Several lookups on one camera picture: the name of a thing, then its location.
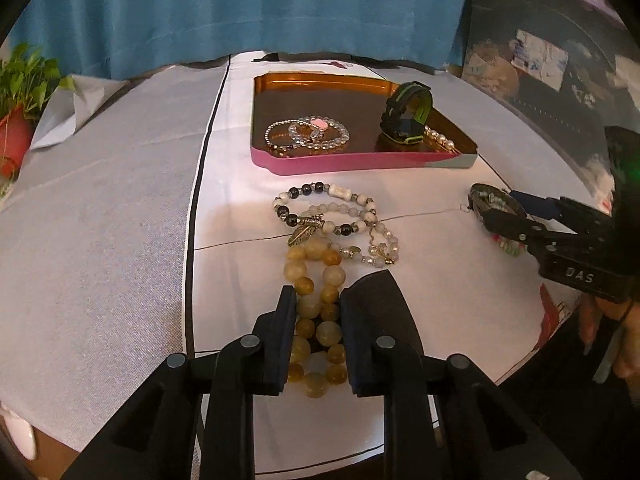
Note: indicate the black green wristwatch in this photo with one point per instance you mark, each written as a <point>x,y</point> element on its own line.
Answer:
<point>405,130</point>

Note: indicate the clear storage box purple lid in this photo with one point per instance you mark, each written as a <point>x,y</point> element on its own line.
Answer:
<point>550,85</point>

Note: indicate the white table runner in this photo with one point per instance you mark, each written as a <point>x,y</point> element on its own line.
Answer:
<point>235,200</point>

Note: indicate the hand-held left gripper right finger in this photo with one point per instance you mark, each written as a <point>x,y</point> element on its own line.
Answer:
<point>352,340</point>

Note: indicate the grey table cloth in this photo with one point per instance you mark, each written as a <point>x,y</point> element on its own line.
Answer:
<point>100,235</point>

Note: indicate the gold tray with pink rim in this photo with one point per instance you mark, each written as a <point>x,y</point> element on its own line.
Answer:
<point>360,110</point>

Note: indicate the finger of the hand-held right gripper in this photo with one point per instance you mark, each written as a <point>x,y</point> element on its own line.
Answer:
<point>515,227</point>
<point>540,206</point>

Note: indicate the potted green plant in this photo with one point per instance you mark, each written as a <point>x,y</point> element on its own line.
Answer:
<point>15,135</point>

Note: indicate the white round lamp base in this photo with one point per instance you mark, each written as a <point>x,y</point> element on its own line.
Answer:
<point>17,435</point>

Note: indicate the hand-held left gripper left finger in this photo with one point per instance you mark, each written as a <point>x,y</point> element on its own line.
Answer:
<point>282,340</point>

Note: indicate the blue curtain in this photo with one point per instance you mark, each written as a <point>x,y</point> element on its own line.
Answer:
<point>250,10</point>

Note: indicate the person's right hand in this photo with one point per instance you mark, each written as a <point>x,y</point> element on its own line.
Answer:
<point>590,320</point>

